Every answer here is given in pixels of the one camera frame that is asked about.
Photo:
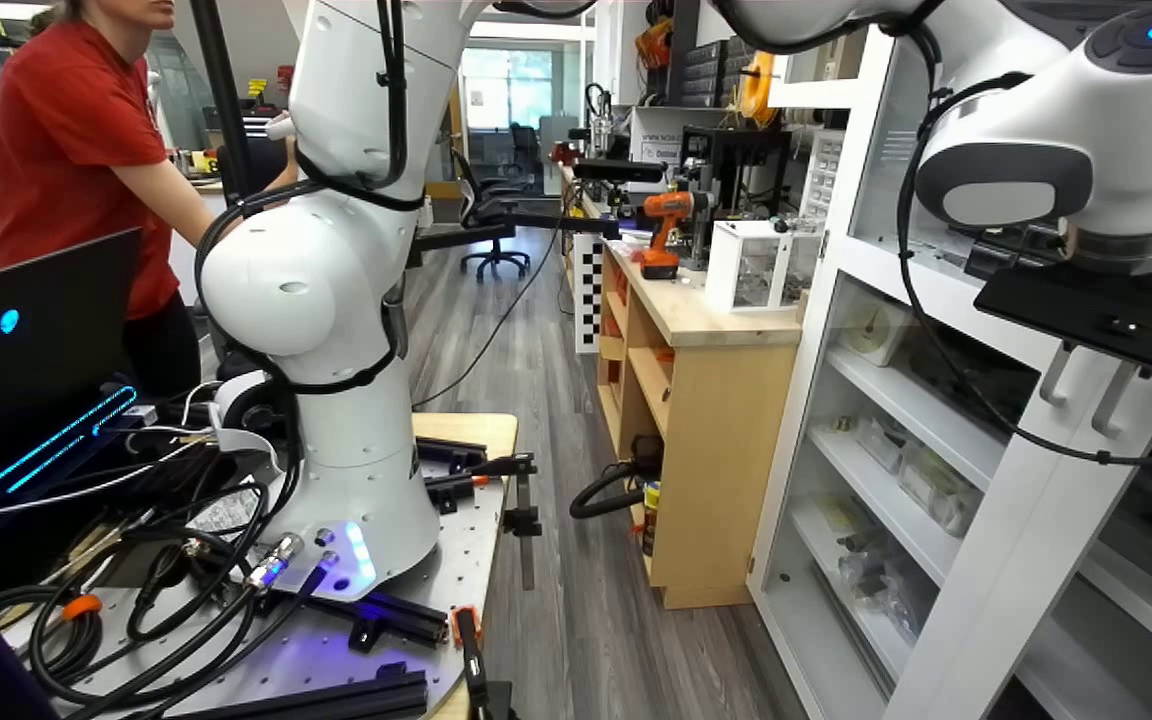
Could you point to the black camera stand pole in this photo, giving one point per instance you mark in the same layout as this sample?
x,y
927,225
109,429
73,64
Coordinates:
x,y
217,64

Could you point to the white shelving cabinet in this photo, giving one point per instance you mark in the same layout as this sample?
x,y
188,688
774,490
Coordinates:
x,y
892,435

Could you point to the workbench with perforated top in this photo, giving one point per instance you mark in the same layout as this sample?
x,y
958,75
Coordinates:
x,y
407,651

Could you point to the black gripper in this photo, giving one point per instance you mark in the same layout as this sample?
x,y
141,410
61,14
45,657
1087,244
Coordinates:
x,y
1099,296

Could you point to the black office chair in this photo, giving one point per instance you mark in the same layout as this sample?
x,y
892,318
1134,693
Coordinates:
x,y
488,225

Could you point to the black laptop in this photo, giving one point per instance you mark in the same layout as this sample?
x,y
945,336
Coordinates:
x,y
61,322

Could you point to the person in red shirt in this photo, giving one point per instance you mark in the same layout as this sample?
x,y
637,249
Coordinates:
x,y
82,157

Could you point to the white glass cabinet door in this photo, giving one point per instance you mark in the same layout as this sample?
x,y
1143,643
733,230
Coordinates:
x,y
1046,507

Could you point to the orange cordless drill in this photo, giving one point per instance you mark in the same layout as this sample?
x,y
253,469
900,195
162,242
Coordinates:
x,y
667,210

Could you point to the light wooden cabinet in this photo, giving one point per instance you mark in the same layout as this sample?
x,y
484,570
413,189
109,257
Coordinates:
x,y
705,388

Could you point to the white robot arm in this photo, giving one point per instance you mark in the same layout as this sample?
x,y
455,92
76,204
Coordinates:
x,y
1046,112

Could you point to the white clear box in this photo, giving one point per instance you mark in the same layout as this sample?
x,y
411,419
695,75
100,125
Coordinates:
x,y
761,264

